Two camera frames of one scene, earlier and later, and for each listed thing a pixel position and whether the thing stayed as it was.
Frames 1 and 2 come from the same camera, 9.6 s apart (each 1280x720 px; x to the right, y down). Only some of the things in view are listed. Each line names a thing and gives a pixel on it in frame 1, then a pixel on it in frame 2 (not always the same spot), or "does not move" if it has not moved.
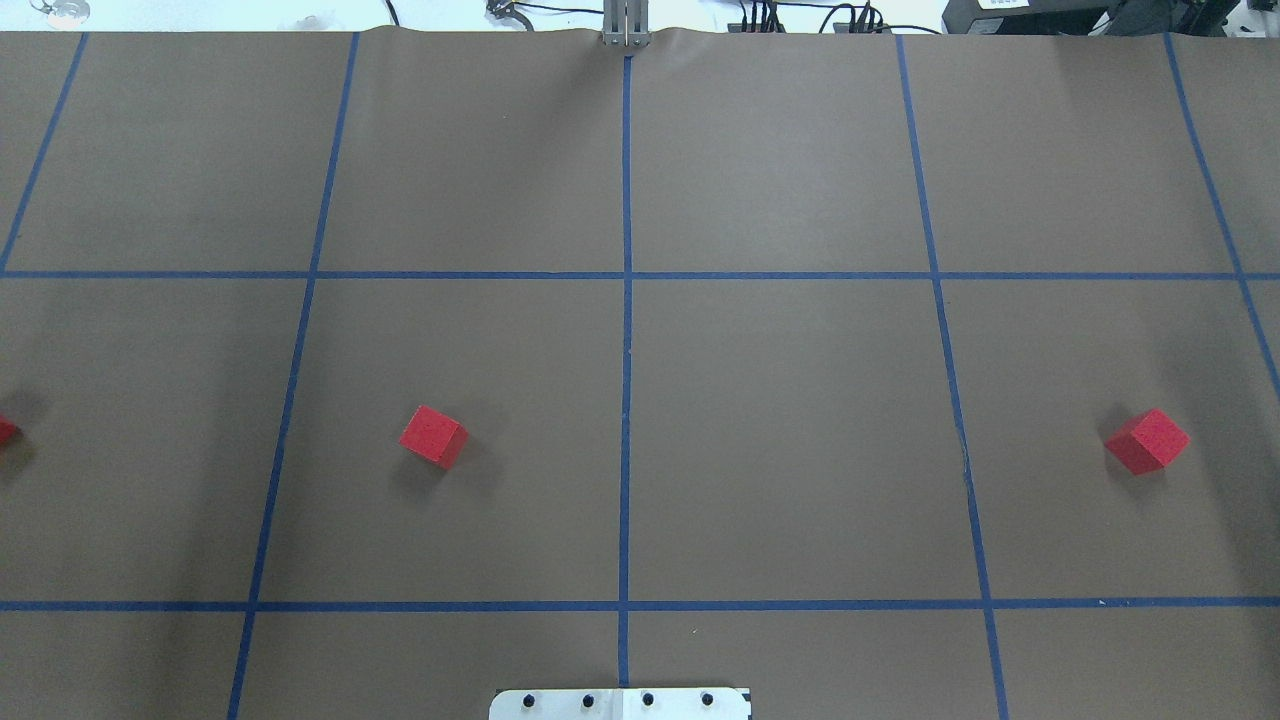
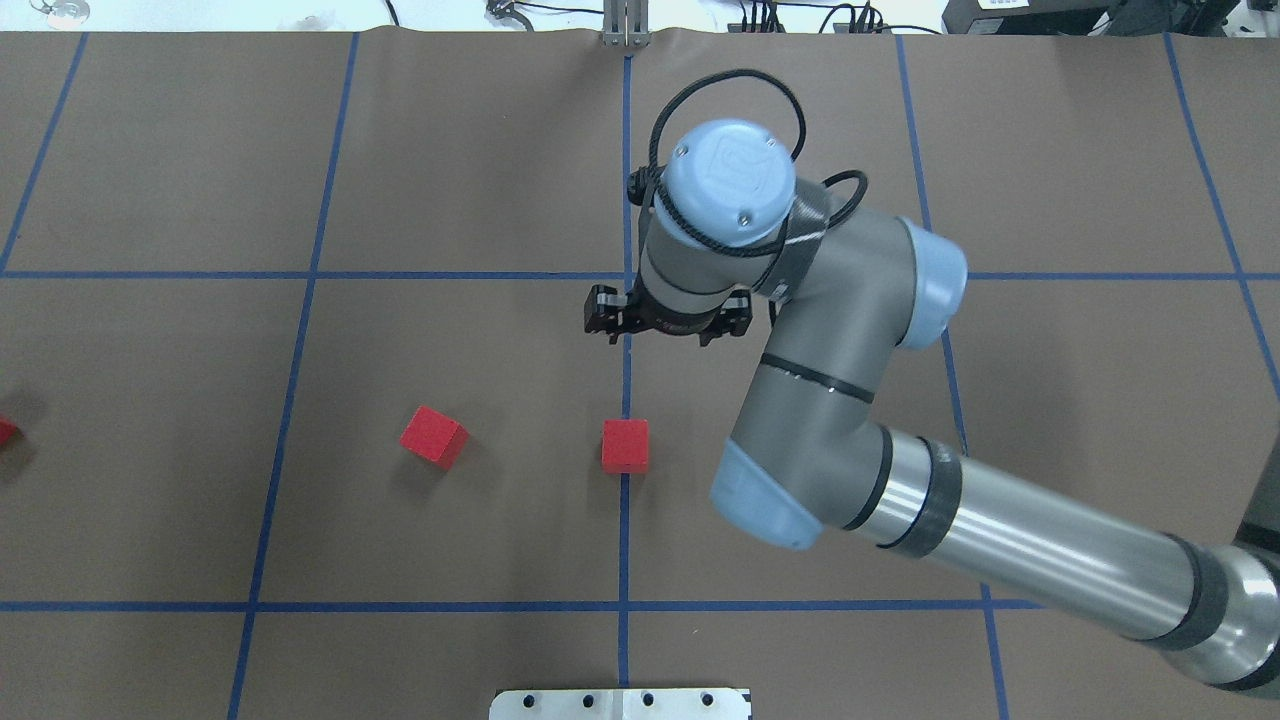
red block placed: [7, 429] does not move
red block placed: [435, 436] does not move
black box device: [1032, 17] does not move
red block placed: [1149, 444] → [625, 446]
